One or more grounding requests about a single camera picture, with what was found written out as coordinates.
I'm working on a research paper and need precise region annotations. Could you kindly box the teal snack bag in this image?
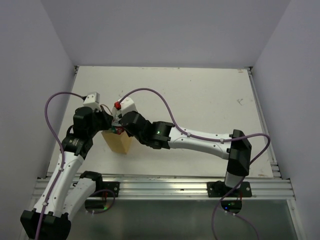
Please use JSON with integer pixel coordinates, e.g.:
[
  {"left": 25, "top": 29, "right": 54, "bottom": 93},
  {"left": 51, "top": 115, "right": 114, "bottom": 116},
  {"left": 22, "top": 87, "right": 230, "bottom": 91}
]
[{"left": 111, "top": 122, "right": 125, "bottom": 135}]

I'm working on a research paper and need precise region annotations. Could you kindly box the brown paper bag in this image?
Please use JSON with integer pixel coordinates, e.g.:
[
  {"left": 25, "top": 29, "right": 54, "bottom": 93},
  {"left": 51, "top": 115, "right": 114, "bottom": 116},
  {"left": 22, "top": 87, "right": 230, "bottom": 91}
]
[{"left": 101, "top": 103, "right": 133, "bottom": 155}]

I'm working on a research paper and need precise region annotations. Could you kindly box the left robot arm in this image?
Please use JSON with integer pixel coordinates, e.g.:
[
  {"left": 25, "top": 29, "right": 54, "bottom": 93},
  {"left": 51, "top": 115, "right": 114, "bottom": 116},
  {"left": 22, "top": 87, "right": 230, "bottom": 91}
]
[{"left": 20, "top": 106, "right": 113, "bottom": 240}]

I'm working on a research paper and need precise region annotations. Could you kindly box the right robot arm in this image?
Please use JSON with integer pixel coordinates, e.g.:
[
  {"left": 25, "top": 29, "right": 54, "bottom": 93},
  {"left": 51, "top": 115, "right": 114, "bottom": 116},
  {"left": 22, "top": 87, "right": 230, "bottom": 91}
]
[{"left": 119, "top": 111, "right": 252, "bottom": 197}]

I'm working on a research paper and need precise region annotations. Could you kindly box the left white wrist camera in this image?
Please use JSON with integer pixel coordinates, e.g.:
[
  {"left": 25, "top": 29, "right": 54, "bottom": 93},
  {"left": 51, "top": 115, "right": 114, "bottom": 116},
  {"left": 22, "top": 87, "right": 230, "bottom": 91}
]
[{"left": 83, "top": 92, "right": 101, "bottom": 111}]

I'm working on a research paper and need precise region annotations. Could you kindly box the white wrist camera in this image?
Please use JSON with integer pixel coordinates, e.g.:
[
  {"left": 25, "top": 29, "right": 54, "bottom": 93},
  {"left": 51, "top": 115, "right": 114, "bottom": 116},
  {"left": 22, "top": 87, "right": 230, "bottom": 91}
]
[
  {"left": 111, "top": 97, "right": 137, "bottom": 120},
  {"left": 83, "top": 92, "right": 101, "bottom": 111}
]

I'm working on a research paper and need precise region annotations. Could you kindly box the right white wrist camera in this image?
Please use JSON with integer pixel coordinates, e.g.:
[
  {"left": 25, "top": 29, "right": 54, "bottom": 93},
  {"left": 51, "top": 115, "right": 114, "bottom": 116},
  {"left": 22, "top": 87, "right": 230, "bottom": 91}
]
[{"left": 111, "top": 97, "right": 137, "bottom": 120}]

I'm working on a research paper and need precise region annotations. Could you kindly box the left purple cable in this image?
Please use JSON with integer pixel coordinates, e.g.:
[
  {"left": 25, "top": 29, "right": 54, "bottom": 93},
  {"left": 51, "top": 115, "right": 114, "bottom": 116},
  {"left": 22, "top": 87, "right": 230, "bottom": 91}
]
[{"left": 33, "top": 91, "right": 88, "bottom": 240}]

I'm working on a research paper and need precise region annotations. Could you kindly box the purple cable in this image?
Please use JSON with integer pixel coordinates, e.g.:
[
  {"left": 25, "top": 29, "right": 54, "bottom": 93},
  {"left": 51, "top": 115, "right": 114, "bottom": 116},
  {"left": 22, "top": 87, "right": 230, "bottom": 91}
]
[
  {"left": 33, "top": 91, "right": 88, "bottom": 240},
  {"left": 118, "top": 87, "right": 271, "bottom": 240}
]

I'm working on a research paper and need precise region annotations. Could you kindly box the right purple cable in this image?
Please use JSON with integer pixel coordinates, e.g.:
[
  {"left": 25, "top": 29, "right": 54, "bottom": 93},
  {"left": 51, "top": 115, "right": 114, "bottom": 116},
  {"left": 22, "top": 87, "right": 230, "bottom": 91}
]
[{"left": 118, "top": 87, "right": 271, "bottom": 240}]

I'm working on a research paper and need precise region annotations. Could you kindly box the left black base bracket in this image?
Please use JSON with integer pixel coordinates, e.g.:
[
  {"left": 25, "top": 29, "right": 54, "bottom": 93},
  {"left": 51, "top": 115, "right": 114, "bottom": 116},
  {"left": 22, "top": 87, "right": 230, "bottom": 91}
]
[{"left": 84, "top": 181, "right": 120, "bottom": 214}]

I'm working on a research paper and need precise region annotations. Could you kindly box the black base bracket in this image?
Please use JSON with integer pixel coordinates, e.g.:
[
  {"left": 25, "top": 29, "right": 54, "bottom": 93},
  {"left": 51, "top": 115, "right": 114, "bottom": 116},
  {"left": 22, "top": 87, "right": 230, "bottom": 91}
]
[
  {"left": 206, "top": 181, "right": 253, "bottom": 214},
  {"left": 84, "top": 181, "right": 120, "bottom": 214}
]

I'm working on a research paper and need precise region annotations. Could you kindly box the aluminium mounting rail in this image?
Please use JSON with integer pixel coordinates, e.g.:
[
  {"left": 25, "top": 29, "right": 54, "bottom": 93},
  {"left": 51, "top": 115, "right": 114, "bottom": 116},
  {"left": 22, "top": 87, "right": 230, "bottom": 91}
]
[{"left": 32, "top": 174, "right": 293, "bottom": 201}]

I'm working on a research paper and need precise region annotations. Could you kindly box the right black base bracket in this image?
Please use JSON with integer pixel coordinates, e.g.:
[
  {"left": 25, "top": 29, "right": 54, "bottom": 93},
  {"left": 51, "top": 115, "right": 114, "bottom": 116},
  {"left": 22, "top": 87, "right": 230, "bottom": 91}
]
[{"left": 206, "top": 181, "right": 253, "bottom": 214}]

